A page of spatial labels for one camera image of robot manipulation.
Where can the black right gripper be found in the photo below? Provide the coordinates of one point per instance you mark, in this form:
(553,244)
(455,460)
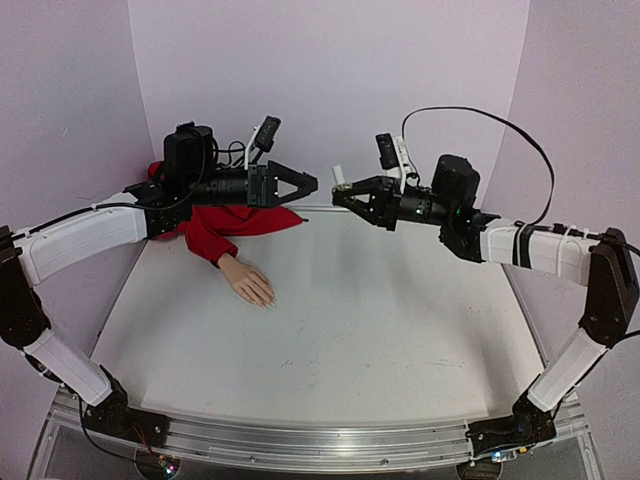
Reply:
(391,203)

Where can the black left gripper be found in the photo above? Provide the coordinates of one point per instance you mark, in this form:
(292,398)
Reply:
(260,173)

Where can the grey nail polish cap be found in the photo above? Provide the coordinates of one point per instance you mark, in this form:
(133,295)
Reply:
(338,175)

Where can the yellow nail polish bottle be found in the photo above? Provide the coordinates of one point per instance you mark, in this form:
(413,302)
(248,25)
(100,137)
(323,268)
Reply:
(341,187)

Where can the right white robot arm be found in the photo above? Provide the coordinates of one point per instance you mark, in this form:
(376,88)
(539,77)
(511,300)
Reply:
(599,262)

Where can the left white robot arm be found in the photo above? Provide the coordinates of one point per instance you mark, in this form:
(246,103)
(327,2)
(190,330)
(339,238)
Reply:
(190,176)

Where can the red cloth garment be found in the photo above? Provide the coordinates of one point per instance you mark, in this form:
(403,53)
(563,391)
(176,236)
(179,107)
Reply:
(207,232)

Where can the mannequin hand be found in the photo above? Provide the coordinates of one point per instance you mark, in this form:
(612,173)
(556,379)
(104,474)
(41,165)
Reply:
(248,282)

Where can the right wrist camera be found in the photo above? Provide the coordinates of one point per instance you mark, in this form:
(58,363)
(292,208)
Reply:
(394,159)

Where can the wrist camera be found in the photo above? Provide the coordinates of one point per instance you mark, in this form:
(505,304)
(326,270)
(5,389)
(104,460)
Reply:
(262,138)
(394,159)

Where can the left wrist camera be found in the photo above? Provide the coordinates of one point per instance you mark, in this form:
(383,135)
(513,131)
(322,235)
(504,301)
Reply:
(262,138)

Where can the aluminium front rail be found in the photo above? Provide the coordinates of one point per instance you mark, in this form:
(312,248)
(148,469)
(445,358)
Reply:
(74,444)

